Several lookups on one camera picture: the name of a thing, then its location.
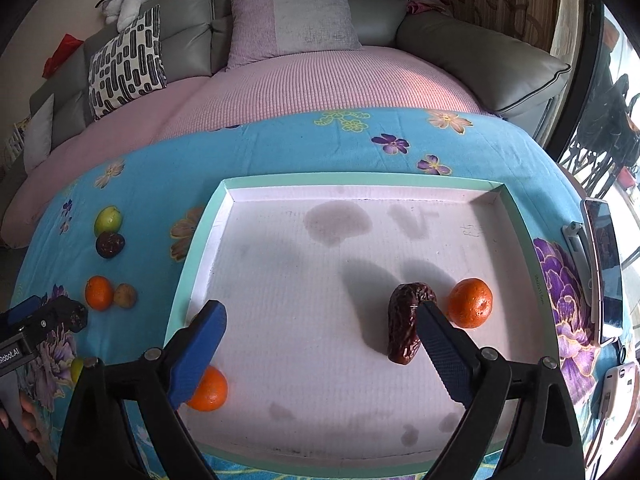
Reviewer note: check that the small brown longan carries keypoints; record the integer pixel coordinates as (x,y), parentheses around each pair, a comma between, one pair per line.
(125,296)

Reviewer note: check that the orange tangerine front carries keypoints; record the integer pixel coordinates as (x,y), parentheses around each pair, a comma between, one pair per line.
(211,392)

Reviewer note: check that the person's left hand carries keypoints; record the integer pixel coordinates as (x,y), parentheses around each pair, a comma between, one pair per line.
(28,418)

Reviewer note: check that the pink sofa seat cover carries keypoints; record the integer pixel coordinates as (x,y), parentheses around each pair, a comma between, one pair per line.
(301,83)

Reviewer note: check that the black white patterned pillow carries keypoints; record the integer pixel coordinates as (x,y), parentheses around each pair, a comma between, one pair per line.
(127,67)

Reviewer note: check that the white device on table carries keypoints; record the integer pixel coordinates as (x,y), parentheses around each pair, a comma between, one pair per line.
(617,392)

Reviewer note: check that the small grey pillow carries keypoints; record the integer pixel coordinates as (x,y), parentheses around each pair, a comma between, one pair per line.
(38,136)

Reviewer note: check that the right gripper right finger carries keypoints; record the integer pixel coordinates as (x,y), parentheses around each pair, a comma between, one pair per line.
(543,441)

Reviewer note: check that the large green apple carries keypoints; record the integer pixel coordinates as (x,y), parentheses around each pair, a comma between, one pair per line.
(75,369)

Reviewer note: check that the orange tangerine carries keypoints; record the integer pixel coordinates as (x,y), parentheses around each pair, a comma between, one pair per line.
(99,293)
(470,303)
(211,392)

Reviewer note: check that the small dark red date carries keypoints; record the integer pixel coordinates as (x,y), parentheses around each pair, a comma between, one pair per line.
(109,244)

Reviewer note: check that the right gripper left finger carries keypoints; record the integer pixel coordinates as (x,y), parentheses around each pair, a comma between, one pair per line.
(97,441)

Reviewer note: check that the smartphone on stand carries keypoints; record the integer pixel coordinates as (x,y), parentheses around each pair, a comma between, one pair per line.
(593,248)

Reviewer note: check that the teal white tray box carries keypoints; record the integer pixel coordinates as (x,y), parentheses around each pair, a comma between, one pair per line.
(305,265)

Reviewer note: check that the red plastic bag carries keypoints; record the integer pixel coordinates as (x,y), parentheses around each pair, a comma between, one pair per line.
(68,45)

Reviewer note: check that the small green apple far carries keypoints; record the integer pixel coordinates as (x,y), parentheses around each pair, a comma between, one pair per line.
(108,220)

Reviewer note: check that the pink grey square pillow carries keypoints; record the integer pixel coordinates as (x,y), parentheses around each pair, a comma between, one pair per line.
(264,29)

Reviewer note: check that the white rack with papers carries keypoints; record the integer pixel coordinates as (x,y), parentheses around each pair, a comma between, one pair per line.
(13,146)

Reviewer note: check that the grey leather sofa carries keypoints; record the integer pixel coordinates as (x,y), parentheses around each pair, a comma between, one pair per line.
(507,76)

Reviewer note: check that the blue floral tablecloth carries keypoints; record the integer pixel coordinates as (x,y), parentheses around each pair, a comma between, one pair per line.
(162,187)

